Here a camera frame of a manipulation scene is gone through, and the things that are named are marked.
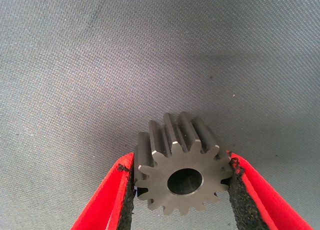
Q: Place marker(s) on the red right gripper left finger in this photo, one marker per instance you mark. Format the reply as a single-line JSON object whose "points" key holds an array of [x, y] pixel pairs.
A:
{"points": [[107, 202]]}

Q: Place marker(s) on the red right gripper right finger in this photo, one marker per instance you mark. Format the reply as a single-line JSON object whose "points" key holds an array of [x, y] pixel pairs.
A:
{"points": [[262, 205]]}

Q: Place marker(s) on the small dark steel gear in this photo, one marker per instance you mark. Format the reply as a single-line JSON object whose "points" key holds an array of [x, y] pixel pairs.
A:
{"points": [[160, 182]]}

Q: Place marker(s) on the dark grey table cloth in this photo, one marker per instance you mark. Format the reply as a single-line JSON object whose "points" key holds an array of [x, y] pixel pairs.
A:
{"points": [[100, 65]]}

